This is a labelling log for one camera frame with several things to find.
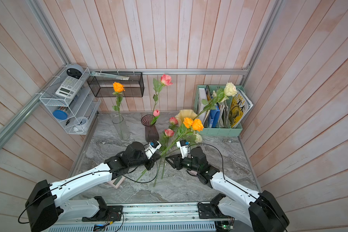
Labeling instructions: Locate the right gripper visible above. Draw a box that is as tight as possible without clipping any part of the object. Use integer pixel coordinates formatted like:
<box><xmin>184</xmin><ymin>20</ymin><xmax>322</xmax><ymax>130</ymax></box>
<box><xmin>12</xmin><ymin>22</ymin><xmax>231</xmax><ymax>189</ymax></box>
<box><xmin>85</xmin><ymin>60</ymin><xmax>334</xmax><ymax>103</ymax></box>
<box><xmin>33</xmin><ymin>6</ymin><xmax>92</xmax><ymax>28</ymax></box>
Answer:
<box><xmin>166</xmin><ymin>153</ymin><xmax>202</xmax><ymax>174</ymax></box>

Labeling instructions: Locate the orange rose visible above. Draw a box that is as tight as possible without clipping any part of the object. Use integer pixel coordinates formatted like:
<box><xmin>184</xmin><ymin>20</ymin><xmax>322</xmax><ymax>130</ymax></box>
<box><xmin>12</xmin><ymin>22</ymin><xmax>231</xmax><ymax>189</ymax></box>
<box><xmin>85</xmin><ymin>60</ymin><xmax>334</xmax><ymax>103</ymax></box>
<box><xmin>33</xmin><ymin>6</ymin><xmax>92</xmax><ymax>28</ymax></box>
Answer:
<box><xmin>112</xmin><ymin>82</ymin><xmax>126</xmax><ymax>137</ymax></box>
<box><xmin>162</xmin><ymin>118</ymin><xmax>204</xmax><ymax>157</ymax></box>
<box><xmin>136</xmin><ymin>118</ymin><xmax>203</xmax><ymax>183</ymax></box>

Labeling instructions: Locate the pink tulip bud flower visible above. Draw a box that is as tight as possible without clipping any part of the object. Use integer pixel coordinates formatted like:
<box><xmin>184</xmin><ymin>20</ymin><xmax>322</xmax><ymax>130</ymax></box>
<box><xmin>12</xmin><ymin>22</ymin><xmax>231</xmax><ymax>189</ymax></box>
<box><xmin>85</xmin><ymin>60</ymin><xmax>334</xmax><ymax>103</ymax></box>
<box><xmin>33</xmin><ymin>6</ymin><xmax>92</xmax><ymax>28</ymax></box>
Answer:
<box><xmin>150</xmin><ymin>110</ymin><xmax>160</xmax><ymax>125</ymax></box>

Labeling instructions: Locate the pink rose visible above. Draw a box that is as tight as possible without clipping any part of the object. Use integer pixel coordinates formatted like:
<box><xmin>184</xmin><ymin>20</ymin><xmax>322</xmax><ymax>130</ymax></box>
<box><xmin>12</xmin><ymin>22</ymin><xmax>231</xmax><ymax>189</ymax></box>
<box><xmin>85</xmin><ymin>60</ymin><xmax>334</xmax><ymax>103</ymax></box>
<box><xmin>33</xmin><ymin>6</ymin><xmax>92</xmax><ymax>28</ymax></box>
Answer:
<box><xmin>152</xmin><ymin>74</ymin><xmax>173</xmax><ymax>115</ymax></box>
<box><xmin>154</xmin><ymin>128</ymin><xmax>175</xmax><ymax>187</ymax></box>
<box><xmin>169</xmin><ymin>117</ymin><xmax>179</xmax><ymax>130</ymax></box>

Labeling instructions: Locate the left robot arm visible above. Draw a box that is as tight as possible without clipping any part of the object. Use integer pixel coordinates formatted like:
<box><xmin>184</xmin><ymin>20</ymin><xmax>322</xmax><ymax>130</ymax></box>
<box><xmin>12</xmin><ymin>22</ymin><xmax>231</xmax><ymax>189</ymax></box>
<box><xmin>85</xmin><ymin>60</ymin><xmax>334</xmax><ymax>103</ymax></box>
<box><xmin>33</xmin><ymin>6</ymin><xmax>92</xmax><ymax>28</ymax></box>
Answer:
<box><xmin>24</xmin><ymin>141</ymin><xmax>161</xmax><ymax>232</ymax></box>

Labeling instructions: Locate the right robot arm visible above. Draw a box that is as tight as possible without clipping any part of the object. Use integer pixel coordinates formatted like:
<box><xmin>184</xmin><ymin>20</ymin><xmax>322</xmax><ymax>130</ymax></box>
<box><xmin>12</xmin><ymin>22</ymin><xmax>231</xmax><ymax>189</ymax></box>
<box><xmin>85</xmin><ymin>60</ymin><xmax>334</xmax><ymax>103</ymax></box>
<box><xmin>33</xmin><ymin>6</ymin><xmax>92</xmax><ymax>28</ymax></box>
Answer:
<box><xmin>165</xmin><ymin>147</ymin><xmax>290</xmax><ymax>232</ymax></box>

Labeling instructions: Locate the purple ribbed glass vase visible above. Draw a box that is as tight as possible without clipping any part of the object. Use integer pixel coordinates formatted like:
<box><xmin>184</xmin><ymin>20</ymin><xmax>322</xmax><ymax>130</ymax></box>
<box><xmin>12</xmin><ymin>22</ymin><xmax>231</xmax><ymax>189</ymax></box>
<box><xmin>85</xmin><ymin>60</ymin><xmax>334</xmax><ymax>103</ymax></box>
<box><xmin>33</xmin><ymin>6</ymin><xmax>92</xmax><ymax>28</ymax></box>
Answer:
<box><xmin>141</xmin><ymin>115</ymin><xmax>159</xmax><ymax>143</ymax></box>

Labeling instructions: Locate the pink calculator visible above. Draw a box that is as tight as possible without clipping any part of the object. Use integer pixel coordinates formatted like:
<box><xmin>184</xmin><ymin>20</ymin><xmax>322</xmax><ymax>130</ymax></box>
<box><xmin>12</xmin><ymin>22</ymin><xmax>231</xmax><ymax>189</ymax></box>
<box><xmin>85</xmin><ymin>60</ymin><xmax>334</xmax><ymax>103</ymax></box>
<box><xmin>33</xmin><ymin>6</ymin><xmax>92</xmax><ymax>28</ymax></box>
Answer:
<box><xmin>107</xmin><ymin>176</ymin><xmax>125</xmax><ymax>189</ymax></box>

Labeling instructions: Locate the clear glass cylinder vase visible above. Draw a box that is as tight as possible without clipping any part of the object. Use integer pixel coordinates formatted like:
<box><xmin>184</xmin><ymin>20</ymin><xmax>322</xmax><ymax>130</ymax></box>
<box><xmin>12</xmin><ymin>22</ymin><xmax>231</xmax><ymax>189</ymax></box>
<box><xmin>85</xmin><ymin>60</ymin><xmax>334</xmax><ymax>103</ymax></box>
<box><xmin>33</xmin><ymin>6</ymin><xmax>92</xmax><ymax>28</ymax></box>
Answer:
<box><xmin>112</xmin><ymin>115</ymin><xmax>130</xmax><ymax>140</ymax></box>

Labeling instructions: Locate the yellow ruffled vase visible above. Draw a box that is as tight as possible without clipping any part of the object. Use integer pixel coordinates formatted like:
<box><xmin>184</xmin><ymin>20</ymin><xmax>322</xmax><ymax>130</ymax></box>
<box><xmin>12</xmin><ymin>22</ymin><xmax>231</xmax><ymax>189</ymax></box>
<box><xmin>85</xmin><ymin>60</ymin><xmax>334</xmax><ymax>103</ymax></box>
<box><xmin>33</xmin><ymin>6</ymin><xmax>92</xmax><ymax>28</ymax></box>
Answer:
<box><xmin>175</xmin><ymin>109</ymin><xmax>197</xmax><ymax>124</ymax></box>

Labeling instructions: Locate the white book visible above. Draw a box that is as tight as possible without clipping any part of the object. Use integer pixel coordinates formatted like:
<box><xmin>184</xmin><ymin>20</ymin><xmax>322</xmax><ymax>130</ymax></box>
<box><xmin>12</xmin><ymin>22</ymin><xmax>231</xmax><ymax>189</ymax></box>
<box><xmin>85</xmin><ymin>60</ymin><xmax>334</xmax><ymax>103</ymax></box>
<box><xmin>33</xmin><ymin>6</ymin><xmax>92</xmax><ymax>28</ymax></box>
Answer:
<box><xmin>197</xmin><ymin>88</ymin><xmax>208</xmax><ymax>124</ymax></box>

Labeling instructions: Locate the blue folder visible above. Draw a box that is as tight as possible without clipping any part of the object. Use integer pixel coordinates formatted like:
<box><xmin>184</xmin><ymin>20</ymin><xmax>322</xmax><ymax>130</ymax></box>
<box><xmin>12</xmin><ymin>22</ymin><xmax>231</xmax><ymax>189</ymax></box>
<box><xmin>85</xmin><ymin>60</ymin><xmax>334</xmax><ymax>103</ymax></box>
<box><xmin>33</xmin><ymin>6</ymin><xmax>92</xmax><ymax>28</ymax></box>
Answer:
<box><xmin>208</xmin><ymin>103</ymin><xmax>220</xmax><ymax>128</ymax></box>

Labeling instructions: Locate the green file organizer box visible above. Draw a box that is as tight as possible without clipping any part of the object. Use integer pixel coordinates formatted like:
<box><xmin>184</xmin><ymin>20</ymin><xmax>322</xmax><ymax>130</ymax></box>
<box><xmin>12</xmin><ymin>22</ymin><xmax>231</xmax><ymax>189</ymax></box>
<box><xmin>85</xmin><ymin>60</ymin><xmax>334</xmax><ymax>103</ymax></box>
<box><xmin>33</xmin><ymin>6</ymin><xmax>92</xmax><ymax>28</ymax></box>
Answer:
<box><xmin>192</xmin><ymin>85</ymin><xmax>243</xmax><ymax>137</ymax></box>

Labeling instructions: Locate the blue lid jar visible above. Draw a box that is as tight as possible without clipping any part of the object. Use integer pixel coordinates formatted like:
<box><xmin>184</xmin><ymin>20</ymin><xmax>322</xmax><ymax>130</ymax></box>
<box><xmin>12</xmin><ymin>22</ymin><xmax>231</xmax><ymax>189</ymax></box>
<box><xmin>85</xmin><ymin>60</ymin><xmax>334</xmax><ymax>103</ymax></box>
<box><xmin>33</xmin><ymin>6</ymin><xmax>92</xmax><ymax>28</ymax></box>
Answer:
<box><xmin>52</xmin><ymin>107</ymin><xmax>68</xmax><ymax>120</ymax></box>

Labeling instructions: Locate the yellow magazine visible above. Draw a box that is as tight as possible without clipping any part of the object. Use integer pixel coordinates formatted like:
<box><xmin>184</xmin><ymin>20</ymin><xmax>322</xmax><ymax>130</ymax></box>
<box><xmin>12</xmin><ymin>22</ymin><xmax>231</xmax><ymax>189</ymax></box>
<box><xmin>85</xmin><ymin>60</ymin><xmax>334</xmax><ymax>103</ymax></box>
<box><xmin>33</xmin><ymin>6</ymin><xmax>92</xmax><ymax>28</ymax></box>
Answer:
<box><xmin>228</xmin><ymin>89</ymin><xmax>253</xmax><ymax>128</ymax></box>

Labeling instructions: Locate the white strip on basket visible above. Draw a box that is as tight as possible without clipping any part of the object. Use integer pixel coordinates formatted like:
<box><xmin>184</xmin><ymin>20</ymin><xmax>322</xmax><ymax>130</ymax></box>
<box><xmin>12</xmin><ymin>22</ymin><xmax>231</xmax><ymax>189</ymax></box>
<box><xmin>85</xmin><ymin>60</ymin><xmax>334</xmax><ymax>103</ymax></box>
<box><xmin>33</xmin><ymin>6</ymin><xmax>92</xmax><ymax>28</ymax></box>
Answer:
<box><xmin>90</xmin><ymin>72</ymin><xmax>129</xmax><ymax>81</ymax></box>

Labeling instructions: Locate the white calculator on shelf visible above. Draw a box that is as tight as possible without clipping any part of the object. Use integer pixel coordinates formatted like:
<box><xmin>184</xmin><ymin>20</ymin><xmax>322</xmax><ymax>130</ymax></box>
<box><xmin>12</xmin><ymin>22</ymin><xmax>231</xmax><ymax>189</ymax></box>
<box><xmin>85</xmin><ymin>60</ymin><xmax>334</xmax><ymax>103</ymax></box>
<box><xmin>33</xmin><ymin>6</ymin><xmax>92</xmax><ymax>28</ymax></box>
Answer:
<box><xmin>55</xmin><ymin>76</ymin><xmax>83</xmax><ymax>99</ymax></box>

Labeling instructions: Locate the round black white device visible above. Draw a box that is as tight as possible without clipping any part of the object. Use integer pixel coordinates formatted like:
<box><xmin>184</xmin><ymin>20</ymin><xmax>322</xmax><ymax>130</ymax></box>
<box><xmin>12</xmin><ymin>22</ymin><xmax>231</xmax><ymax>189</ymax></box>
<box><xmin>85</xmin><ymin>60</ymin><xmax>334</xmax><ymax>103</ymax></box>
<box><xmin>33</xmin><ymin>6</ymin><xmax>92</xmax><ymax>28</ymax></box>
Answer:
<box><xmin>66</xmin><ymin>64</ymin><xmax>84</xmax><ymax>79</ymax></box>

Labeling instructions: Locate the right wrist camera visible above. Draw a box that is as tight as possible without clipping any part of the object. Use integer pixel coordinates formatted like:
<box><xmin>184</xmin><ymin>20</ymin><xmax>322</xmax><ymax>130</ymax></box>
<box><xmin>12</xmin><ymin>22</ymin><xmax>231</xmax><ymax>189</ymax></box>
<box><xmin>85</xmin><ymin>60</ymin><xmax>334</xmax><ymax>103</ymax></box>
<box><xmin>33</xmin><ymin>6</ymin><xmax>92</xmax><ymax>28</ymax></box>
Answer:
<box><xmin>177</xmin><ymin>140</ymin><xmax>190</xmax><ymax>159</ymax></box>

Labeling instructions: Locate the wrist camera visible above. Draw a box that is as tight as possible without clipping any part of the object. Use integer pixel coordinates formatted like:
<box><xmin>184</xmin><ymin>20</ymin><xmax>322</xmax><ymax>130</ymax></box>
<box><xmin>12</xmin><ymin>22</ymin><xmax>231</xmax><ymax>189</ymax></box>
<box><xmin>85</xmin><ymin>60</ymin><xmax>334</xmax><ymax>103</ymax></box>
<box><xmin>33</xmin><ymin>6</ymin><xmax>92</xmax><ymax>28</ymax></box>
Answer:
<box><xmin>145</xmin><ymin>141</ymin><xmax>161</xmax><ymax>159</ymax></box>
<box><xmin>177</xmin><ymin>140</ymin><xmax>190</xmax><ymax>159</ymax></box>

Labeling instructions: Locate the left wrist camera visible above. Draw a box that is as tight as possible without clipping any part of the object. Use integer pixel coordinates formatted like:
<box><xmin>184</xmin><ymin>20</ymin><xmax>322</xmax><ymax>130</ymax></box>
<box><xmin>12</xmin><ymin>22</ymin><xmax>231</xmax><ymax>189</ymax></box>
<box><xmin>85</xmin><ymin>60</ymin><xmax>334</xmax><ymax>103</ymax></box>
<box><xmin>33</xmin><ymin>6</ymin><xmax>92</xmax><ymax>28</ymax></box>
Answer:
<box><xmin>145</xmin><ymin>141</ymin><xmax>161</xmax><ymax>159</ymax></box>

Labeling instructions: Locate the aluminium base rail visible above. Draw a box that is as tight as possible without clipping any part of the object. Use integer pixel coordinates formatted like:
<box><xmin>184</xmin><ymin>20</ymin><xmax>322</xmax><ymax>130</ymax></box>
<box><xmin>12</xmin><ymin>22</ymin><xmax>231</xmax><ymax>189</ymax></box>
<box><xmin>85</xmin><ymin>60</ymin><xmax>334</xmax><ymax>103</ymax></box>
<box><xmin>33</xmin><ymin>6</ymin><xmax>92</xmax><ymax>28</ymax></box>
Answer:
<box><xmin>37</xmin><ymin>200</ymin><xmax>279</xmax><ymax>232</ymax></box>

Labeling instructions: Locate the black wire basket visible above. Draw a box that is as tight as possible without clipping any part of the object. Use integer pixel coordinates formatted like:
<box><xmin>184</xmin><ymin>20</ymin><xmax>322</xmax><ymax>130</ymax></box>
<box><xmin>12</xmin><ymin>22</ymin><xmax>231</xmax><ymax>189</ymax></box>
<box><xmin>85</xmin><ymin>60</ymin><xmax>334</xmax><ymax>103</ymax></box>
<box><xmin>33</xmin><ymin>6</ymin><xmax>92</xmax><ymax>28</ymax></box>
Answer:
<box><xmin>87</xmin><ymin>71</ymin><xmax>145</xmax><ymax>98</ymax></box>

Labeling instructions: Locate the white wire mesh shelf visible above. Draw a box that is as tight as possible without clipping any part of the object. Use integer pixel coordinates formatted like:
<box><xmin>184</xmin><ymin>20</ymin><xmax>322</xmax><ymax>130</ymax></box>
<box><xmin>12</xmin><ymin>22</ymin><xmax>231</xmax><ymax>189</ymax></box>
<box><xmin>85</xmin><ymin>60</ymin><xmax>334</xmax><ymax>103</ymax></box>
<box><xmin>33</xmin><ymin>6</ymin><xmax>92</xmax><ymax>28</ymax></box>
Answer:
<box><xmin>40</xmin><ymin>66</ymin><xmax>101</xmax><ymax>135</ymax></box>

